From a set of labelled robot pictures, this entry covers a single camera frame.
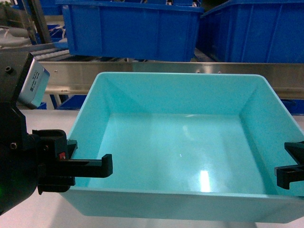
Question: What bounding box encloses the roller conveyor track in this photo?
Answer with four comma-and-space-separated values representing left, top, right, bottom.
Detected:
0, 42, 70, 61

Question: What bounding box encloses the large blue bin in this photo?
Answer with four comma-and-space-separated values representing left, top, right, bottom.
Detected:
196, 0, 304, 64
56, 0, 204, 62

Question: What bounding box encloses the stainless steel shelf rail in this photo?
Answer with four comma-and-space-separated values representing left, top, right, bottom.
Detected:
42, 62, 304, 99

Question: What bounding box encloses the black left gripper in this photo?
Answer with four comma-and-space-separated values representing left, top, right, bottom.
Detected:
0, 52, 78, 214

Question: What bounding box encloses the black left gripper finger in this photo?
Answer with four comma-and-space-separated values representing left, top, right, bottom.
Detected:
64, 154, 113, 178
284, 141, 304, 164

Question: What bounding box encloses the large blue bin right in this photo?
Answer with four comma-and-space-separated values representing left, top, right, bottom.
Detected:
196, 0, 304, 64

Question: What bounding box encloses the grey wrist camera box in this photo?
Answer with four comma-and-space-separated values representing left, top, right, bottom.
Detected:
17, 58, 50, 109

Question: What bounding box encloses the teal plastic bin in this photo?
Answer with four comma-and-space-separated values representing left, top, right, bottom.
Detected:
62, 72, 304, 223

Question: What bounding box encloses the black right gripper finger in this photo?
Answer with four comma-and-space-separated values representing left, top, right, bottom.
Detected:
274, 164, 304, 190

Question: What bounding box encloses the large blue bin centre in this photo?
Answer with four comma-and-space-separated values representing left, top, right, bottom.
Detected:
56, 0, 204, 62

